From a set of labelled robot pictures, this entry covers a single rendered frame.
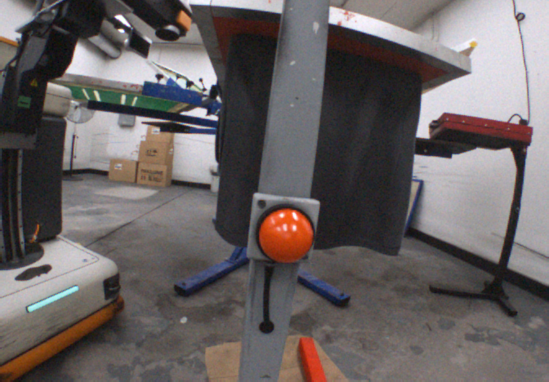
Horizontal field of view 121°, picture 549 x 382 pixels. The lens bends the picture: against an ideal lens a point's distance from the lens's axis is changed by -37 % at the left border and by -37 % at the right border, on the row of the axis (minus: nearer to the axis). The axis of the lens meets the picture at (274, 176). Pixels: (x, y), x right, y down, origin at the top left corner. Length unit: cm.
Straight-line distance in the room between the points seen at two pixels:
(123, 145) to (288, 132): 566
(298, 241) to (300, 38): 16
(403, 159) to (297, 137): 41
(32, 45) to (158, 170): 429
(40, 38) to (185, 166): 469
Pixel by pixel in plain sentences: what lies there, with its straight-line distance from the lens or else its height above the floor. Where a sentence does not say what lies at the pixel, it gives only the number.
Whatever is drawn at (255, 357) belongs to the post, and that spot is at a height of 52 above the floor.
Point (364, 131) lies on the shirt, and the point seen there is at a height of 79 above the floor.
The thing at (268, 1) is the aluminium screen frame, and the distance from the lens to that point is 47.
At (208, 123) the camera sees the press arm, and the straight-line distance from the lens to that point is 159.
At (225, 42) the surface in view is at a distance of 59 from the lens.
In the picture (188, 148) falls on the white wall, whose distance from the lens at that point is 527.
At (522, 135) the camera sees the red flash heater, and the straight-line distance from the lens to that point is 170.
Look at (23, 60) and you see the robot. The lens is 89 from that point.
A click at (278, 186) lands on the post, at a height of 68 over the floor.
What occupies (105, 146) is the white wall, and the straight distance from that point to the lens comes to 605.
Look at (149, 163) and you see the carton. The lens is 502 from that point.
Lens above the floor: 70
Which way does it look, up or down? 3 degrees down
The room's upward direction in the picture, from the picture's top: 7 degrees clockwise
